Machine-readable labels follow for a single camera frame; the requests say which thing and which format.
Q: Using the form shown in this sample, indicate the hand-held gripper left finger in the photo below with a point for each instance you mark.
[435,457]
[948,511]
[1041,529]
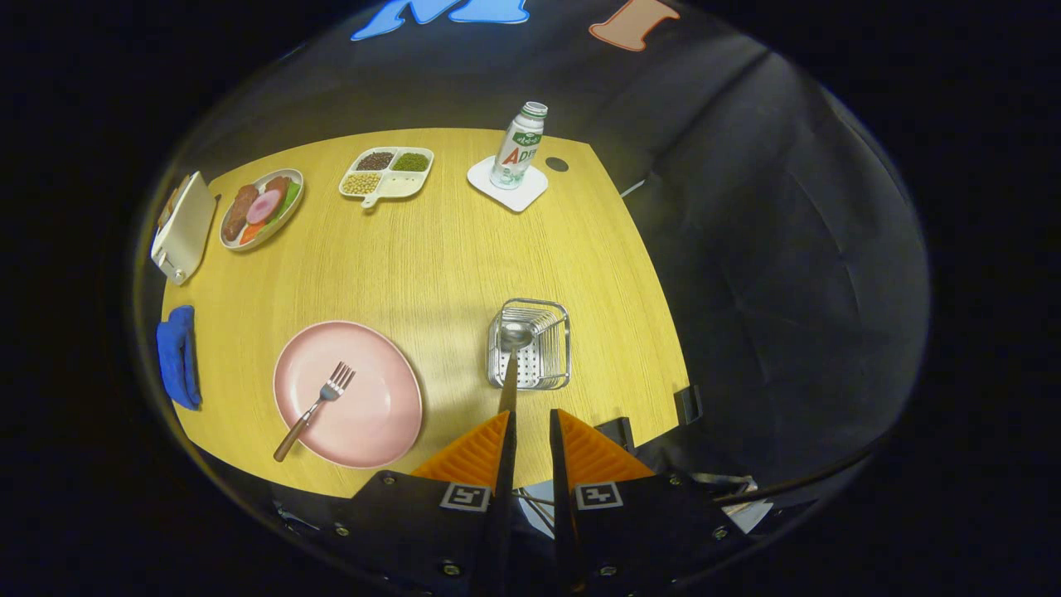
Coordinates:
[506,456]

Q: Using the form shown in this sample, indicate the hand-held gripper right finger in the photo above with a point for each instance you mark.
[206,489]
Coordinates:
[558,456]

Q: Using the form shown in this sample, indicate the black table clamp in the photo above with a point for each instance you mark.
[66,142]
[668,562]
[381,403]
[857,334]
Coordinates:
[617,433]
[688,405]

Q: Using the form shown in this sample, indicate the pink round plate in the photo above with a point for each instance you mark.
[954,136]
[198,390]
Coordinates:
[373,398]

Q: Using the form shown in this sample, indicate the white square coaster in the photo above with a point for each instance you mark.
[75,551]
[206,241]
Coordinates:
[518,197]

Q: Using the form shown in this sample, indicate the white divided bean tray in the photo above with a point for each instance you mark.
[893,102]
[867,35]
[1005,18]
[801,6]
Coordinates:
[402,184]

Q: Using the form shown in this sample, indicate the white drink bottle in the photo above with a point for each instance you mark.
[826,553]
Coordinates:
[518,149]

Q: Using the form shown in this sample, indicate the grey oval food plate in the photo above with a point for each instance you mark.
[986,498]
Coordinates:
[282,228]

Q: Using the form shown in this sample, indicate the green lettuce leaf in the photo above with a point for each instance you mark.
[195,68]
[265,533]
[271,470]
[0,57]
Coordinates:
[290,199]

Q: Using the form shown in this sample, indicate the blue cloth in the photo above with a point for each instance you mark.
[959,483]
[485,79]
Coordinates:
[176,356]

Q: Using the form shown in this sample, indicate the pink ham slice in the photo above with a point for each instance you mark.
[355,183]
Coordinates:
[264,207]

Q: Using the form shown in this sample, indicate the small brown meat piece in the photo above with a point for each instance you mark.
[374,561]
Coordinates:
[277,184]

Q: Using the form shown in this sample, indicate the long brown meat slice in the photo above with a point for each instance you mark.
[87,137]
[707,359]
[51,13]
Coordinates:
[239,211]

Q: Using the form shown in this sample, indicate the white toaster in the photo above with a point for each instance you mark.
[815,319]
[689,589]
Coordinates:
[186,228]

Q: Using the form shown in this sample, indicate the bread slices in toaster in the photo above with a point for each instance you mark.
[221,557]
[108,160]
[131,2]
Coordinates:
[170,203]

